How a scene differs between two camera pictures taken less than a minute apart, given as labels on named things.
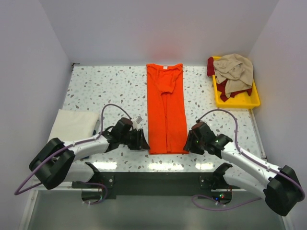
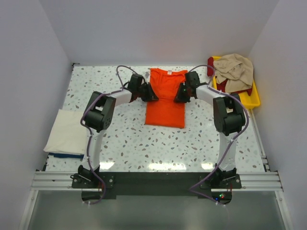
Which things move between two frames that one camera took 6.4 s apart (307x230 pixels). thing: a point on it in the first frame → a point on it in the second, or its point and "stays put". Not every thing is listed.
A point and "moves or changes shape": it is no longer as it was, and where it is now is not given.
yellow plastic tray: (241, 100) stays put
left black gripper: (140, 135) → (150, 96)
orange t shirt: (167, 124) moves or changes shape
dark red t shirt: (221, 85) stays put
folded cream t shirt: (71, 125) stays put
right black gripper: (189, 145) → (179, 98)
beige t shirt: (237, 70) stays put
